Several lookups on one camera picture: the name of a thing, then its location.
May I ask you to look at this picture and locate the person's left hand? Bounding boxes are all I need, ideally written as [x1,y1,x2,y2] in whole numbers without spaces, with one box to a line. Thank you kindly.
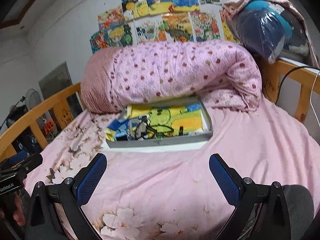
[1,193,25,226]

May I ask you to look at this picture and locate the pink bed sheet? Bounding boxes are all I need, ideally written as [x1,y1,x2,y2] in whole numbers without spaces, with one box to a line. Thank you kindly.
[25,99,319,239]

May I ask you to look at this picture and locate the standing fan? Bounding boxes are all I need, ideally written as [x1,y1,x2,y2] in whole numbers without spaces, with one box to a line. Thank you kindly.
[1,88,41,128]

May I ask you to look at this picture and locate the light blue kids smartwatch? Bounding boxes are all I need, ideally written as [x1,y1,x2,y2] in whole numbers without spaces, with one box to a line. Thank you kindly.
[114,124,132,141]

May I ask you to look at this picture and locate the grey shallow box tray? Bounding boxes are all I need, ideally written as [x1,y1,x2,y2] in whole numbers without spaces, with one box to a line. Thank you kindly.
[105,96,213,148]

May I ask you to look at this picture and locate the silver hair clip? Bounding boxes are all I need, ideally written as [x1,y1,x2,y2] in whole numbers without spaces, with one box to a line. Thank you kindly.
[136,121,147,133]

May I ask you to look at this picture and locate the green cartoon drawing paper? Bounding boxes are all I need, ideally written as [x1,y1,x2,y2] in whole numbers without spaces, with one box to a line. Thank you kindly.
[106,102,205,139]

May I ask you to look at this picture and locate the pink apple print quilt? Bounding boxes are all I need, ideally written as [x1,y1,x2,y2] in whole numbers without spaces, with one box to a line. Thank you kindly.
[80,40,262,114]

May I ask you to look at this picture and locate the plastic bagged blue bedding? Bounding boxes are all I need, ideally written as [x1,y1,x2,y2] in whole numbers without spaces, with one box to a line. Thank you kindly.
[227,0,310,64]

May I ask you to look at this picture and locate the pink cloth on bag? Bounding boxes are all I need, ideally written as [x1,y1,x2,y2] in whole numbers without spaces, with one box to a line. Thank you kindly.
[222,0,319,68]

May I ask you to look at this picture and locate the black cable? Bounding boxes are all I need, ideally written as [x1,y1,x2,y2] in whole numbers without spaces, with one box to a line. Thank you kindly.
[274,65,320,104]

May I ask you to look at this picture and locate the dark bead necklace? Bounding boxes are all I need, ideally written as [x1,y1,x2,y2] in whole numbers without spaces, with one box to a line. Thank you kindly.
[143,119,176,138]

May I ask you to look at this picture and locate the yellow wooden bed frame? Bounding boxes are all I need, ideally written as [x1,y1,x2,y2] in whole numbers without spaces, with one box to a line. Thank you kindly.
[1,57,319,160]

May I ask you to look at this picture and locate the children's drawings on wall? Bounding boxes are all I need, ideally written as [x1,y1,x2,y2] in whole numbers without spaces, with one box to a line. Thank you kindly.
[89,0,237,53]

